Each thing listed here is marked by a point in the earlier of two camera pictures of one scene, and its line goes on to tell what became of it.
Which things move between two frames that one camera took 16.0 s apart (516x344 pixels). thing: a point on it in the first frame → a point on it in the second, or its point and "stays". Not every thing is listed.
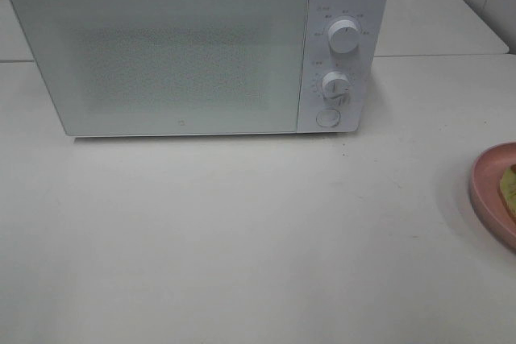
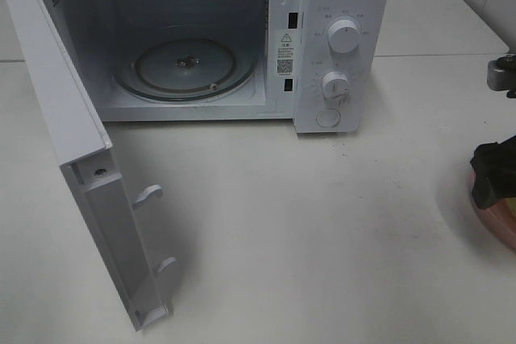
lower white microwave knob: (336, 89) stays
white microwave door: (220, 55) → (81, 143)
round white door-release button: (328, 118) stays
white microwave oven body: (149, 47) stays
